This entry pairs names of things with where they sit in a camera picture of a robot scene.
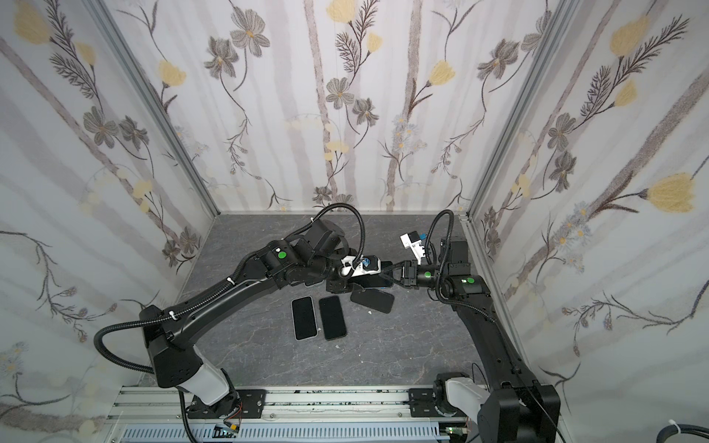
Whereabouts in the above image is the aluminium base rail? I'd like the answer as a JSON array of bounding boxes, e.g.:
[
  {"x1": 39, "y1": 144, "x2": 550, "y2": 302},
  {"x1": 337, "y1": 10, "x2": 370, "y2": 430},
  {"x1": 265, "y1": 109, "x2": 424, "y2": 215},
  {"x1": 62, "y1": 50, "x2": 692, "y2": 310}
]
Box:
[{"x1": 104, "y1": 215, "x2": 572, "y2": 443}]

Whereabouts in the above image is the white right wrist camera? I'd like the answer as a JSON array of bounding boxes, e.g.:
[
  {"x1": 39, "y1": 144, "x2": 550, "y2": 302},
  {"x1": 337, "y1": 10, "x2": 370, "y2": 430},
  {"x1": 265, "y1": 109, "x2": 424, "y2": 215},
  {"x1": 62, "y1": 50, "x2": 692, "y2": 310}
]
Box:
[{"x1": 400, "y1": 231, "x2": 426, "y2": 265}]

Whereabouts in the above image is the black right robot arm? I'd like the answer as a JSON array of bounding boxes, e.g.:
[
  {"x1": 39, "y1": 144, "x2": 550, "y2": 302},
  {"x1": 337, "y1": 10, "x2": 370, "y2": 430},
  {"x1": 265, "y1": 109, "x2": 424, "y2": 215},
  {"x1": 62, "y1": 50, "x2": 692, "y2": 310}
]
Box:
[{"x1": 381, "y1": 210, "x2": 565, "y2": 442}]

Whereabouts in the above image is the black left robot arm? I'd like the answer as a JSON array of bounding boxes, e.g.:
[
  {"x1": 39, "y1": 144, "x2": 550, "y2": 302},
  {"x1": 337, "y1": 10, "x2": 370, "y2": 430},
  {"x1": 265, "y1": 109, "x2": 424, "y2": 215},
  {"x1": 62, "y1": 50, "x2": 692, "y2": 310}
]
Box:
[{"x1": 93, "y1": 203, "x2": 366, "y2": 417}]

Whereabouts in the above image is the purple cased phone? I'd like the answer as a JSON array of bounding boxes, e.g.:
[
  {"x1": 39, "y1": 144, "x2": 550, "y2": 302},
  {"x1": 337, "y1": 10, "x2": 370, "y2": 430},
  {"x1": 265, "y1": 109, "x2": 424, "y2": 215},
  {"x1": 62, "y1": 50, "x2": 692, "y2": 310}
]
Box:
[
  {"x1": 318, "y1": 294, "x2": 348, "y2": 341},
  {"x1": 291, "y1": 295, "x2": 319, "y2": 341}
]

